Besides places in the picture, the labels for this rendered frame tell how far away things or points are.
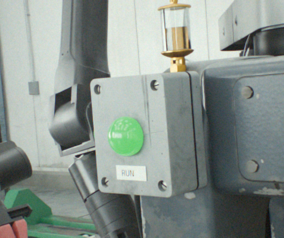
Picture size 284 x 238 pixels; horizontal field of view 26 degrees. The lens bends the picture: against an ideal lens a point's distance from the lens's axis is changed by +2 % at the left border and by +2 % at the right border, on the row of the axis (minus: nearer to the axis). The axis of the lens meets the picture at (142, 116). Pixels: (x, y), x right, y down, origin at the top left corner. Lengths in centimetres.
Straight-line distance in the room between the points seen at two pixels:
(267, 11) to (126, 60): 693
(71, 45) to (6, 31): 837
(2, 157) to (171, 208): 57
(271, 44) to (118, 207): 30
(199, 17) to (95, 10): 600
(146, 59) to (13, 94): 254
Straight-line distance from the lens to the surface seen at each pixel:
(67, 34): 83
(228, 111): 47
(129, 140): 45
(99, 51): 82
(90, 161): 78
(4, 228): 96
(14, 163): 104
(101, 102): 48
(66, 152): 81
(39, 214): 629
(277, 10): 58
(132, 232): 75
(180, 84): 45
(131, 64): 744
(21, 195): 620
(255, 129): 46
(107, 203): 77
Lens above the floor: 132
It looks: 3 degrees down
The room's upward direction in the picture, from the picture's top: 4 degrees counter-clockwise
